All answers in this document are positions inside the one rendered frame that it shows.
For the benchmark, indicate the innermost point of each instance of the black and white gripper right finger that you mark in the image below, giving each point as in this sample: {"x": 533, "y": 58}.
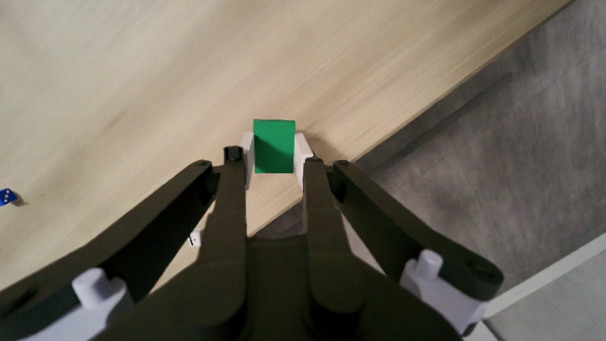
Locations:
{"x": 454, "y": 280}

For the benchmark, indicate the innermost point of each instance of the green rectangular block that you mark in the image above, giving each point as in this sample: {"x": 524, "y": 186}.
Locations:
{"x": 274, "y": 145}

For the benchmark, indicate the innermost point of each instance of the blue die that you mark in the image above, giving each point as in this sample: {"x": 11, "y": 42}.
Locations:
{"x": 6, "y": 196}

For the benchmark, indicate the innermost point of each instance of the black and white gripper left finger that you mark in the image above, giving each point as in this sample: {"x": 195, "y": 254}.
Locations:
{"x": 77, "y": 295}

